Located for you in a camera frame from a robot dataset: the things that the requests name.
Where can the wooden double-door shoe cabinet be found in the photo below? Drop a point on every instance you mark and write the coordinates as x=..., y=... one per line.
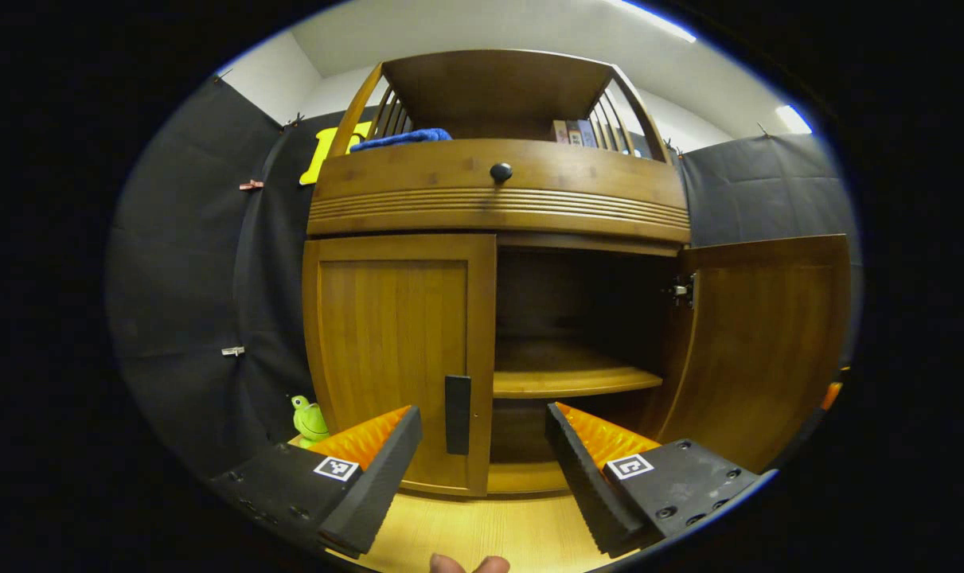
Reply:
x=482, y=87

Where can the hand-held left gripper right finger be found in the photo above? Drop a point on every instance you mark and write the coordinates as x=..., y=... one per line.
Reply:
x=585, y=485

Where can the green frog plush toy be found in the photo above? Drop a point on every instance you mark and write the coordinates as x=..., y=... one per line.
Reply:
x=310, y=420

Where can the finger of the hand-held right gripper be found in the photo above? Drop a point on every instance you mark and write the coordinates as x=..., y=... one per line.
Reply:
x=831, y=395

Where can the blue folded towel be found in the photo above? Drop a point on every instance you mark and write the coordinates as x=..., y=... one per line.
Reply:
x=402, y=138

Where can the tan spine book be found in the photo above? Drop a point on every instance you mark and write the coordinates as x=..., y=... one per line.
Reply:
x=575, y=134

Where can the wooden cabinet inner shelf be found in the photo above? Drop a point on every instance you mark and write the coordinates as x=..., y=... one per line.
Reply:
x=561, y=382

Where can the wooden drawer with black knob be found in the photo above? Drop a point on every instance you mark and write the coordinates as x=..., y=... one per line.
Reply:
x=418, y=183

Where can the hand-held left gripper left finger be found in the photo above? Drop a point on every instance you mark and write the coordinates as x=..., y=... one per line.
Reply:
x=378, y=477

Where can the wooden cabinet door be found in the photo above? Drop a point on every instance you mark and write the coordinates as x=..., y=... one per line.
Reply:
x=394, y=334
x=768, y=342

